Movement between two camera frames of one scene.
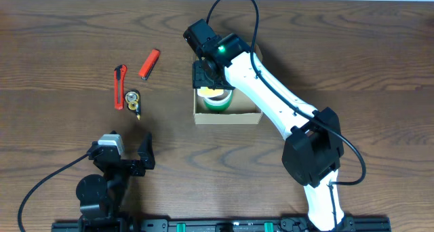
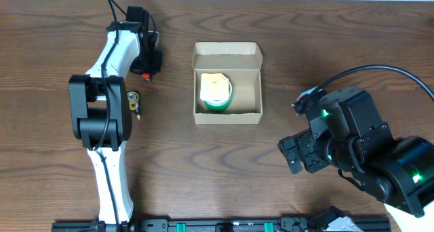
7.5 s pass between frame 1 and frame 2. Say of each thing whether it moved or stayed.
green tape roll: stayed
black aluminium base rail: stayed
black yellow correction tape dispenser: stayed
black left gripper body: moved
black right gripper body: moved
